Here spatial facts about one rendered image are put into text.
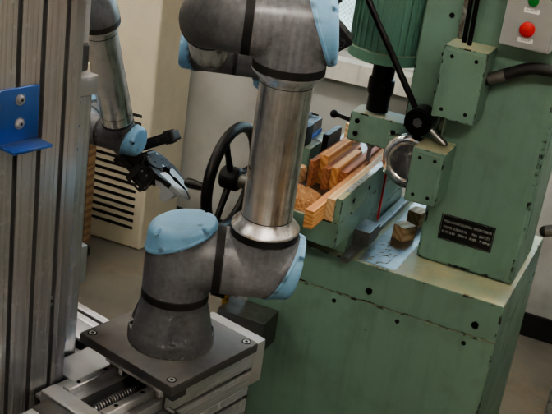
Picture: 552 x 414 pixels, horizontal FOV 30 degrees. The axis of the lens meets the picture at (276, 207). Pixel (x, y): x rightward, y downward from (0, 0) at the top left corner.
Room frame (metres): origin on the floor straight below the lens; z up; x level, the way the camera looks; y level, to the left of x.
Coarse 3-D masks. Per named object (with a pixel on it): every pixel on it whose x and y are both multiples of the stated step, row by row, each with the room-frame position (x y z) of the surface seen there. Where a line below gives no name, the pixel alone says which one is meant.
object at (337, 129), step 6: (336, 126) 2.35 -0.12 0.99; (342, 126) 2.36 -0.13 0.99; (330, 132) 2.30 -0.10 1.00; (336, 132) 2.33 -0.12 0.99; (312, 138) 2.34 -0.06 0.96; (324, 138) 2.28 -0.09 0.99; (330, 138) 2.29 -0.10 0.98; (336, 138) 2.33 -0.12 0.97; (324, 144) 2.28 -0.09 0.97; (330, 144) 2.30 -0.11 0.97
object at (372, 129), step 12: (360, 108) 2.28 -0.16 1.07; (360, 120) 2.25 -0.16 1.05; (372, 120) 2.24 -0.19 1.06; (384, 120) 2.23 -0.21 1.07; (396, 120) 2.23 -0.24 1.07; (348, 132) 2.25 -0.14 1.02; (360, 132) 2.24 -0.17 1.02; (372, 132) 2.23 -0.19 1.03; (384, 132) 2.22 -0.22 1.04; (396, 132) 2.21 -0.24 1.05; (372, 144) 2.23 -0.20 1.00; (384, 144) 2.22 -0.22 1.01
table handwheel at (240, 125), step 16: (240, 128) 2.38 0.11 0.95; (224, 144) 2.31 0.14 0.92; (208, 176) 2.27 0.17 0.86; (224, 176) 2.37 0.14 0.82; (240, 176) 2.38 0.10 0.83; (208, 192) 2.26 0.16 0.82; (224, 192) 2.37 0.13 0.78; (208, 208) 2.26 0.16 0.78; (240, 208) 2.45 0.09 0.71; (224, 224) 2.37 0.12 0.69
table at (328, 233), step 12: (360, 144) 2.53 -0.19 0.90; (324, 192) 2.16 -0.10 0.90; (384, 192) 2.29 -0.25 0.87; (372, 204) 2.21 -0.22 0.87; (300, 216) 2.02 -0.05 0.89; (348, 216) 2.05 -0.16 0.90; (360, 216) 2.13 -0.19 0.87; (300, 228) 2.02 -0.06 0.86; (312, 228) 2.01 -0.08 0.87; (324, 228) 2.00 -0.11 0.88; (336, 228) 1.99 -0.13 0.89; (348, 228) 2.06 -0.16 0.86; (312, 240) 2.01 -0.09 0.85; (324, 240) 2.00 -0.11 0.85; (336, 240) 1.99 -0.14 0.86
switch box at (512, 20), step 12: (516, 0) 2.01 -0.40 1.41; (540, 0) 1.99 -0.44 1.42; (516, 12) 2.01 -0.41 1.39; (540, 12) 1.99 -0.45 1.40; (504, 24) 2.01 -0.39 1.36; (516, 24) 2.00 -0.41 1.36; (540, 24) 1.99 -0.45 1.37; (504, 36) 2.01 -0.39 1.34; (516, 36) 2.00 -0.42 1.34; (540, 36) 1.98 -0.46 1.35; (528, 48) 1.99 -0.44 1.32; (540, 48) 1.98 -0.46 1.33
